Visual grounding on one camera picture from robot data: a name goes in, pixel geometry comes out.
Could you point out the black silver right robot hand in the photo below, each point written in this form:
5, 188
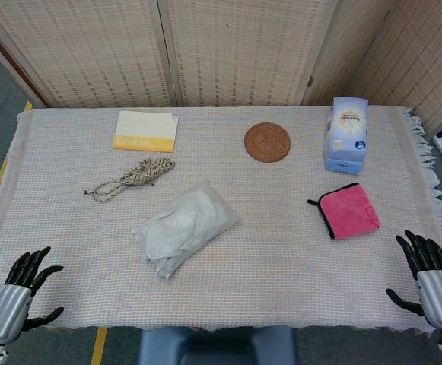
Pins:
439, 296

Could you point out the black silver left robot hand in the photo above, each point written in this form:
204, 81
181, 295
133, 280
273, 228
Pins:
5, 311

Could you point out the translucent white nonwoven bag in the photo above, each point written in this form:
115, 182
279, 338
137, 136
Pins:
190, 222

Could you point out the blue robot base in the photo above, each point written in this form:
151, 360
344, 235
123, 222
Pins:
217, 346

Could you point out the grey woven fringed tablecloth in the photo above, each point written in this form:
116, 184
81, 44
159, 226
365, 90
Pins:
91, 235

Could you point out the pink cloth with black trim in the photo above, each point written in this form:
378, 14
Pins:
350, 213

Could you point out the light blue tissue pack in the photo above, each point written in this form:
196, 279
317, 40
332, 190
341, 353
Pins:
347, 137

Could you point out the yellow white booklet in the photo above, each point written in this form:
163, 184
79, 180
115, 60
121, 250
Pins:
146, 131

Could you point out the round brown woven coaster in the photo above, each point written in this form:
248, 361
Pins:
267, 142

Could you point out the wide bamboo screen panel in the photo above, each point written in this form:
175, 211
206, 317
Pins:
243, 49
426, 57
80, 53

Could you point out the narrow bamboo screen panel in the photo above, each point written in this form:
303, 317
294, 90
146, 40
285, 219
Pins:
348, 57

